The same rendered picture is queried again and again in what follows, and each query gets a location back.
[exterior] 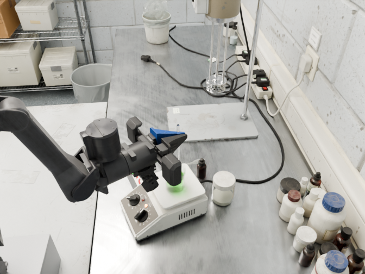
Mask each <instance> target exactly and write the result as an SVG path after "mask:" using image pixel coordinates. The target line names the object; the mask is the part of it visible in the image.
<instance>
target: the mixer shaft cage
mask: <svg viewBox="0 0 365 274"><path fill-rule="evenodd" d="M214 25H215V23H214V22H212V31H211V49H210V68H209V76H208V77H207V78H206V90H207V91H208V92H210V93H213V94H219V93H222V92H224V91H225V85H226V78H225V77H224V74H225V62H226V50H227V43H228V31H229V22H228V23H226V35H225V47H224V60H223V73H222V76H221V75H218V65H219V50H220V42H221V31H222V23H219V24H218V41H217V57H216V72H215V74H213V75H211V69H212V52H213V34H214ZM215 91H216V92H215Z"/></svg>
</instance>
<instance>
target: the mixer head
mask: <svg viewBox="0 0 365 274"><path fill-rule="evenodd" d="M192 5H193V7H194V10H195V13H196V14H205V17H206V18H207V19H208V20H210V21H211V22H215V23H228V22H231V21H233V20H234V19H235V18H236V17H237V15H238V14H239V13H240V6H241V0H192Z"/></svg>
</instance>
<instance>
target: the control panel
mask: <svg viewBox="0 0 365 274"><path fill-rule="evenodd" d="M134 194H138V195H139V196H140V201H139V203H138V204H137V205H135V206H131V205H130V203H129V200H128V199H127V198H126V197H127V196H132V195H134ZM127 196H126V197H125V198H123V199H122V200H121V202H122V205H123V207H124V210H125V212H126V214H127V216H128V219H129V221H130V223H131V226H132V228H133V230H134V232H135V234H137V233H138V232H140V231H141V230H142V229H144V228H145V227H146V226H147V225H149V224H150V223H151V222H152V221H154V220H155V219H156V218H157V217H158V214H157V212H156V210H155V208H154V206H153V204H152V202H151V200H150V198H149V196H148V195H147V193H146V191H145V189H144V188H143V186H142V185H139V186H138V187H137V188H136V189H134V190H133V191H132V192H131V193H129V194H128V195H127ZM143 198H144V201H143V202H142V199H143ZM145 204H147V207H145ZM141 209H145V210H146V211H147V212H148V218H147V219H146V220H145V221H144V222H138V221H137V220H136V219H134V216H135V215H136V214H137V213H138V212H139V211H140V210H141Z"/></svg>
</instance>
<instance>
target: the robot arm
mask: <svg viewBox="0 0 365 274"><path fill-rule="evenodd" d="M126 125H127V133H128V139H129V140H130V141H131V142H132V144H130V145H127V144H126V143H125V142H124V143H122V144H121V143H120V139H119V132H118V126H117V122H116V121H114V120H112V119H108V118H102V119H96V120H93V122H91V123H90V124H89V125H88V126H87V127H86V129H85V130H84V131H82V132H80V133H79V134H80V138H81V140H82V141H83V146H82V147H81V148H80V149H79V150H78V151H77V153H76V154H75V155H70V154H68V153H66V152H65V151H64V150H63V149H62V148H61V147H60V146H59V145H58V144H57V143H56V141H55V140H54V139H53V138H52V137H51V136H50V135H49V133H48V132H47V131H46V130H45V129H44V128H43V127H42V125H41V124H40V123H39V122H38V121H37V119H36V118H35V117H34V116H33V115H32V114H31V113H30V111H29V110H28V109H27V108H26V106H25V104H24V103H23V102H22V101H21V100H20V99H18V98H15V97H9V96H1V95H0V132H11V133H13V135H14V136H16V137H17V138H18V139H19V141H20V142H21V143H23V144H24V145H25V146H26V148H27V149H29V150H30V151H31V152H32V154H33V155H34V156H36V157H37V158H38V160H39V161H40V162H42V164H43V165H44V166H45V167H46V168H47V169H48V171H50V172H51V173H52V175H53V176H54V178H55V180H56V182H57V183H58V185H59V187H60V189H61V191H62V192H63V194H64V195H65V197H66V198H67V200H68V201H70V202H72V203H76V202H80V201H84V200H86V199H88V198H89V197H90V196H91V195H92V194H93V192H94V191H98V192H101V193H103V194H106V195H107V194H108V193H109V189H108V185H110V184H112V183H114V182H116V181H118V180H120V179H123V178H125V177H127V176H129V175H133V177H134V178H135V177H137V176H139V177H140V178H141V180H142V181H143V182H142V184H141V185H142V186H143V188H144V189H145V191H146V192H150V191H153V190H155V189H156V188H157V187H158V186H159V183H158V182H157V180H158V179H159V177H158V176H156V174H155V172H154V171H155V170H156V165H155V163H157V162H158V163H159V164H160V165H161V170H162V177H163V178H164V179H165V180H166V182H167V183H168V184H169V185H171V186H177V185H179V184H181V167H182V163H181V161H180V160H179V159H178V158H177V157H176V156H175V155H174V154H173V153H174V152H175V150H176V149H177V148H178V147H179V146H180V145H181V144H182V143H183V142H184V141H185V140H186V139H187V134H185V132H180V135H177V132H175V131H168V130H160V129H154V128H153V127H151V128H150V133H149V134H148V135H144V134H143V133H142V132H141V131H140V130H139V127H141V126H142V122H141V121H140V120H139V119H138V118H137V117H136V116H134V117H131V118H130V119H129V120H128V121H127V122H126ZM7 266H8V262H7V261H3V259H2V257H1V256H0V274H6V272H7Z"/></svg>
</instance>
